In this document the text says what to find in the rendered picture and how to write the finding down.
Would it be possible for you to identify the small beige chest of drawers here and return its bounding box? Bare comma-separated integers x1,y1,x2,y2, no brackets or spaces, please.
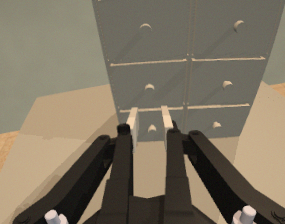
92,0,285,137

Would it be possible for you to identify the grey drawer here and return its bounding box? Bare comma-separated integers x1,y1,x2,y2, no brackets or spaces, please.
110,59,187,108
120,107,183,141
188,57,266,105
97,0,190,61
184,104,250,138
192,0,281,55

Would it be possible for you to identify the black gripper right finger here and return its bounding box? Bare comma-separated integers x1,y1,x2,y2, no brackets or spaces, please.
161,106,285,224

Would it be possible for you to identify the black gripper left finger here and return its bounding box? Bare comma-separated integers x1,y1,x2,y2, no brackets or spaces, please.
12,107,139,224

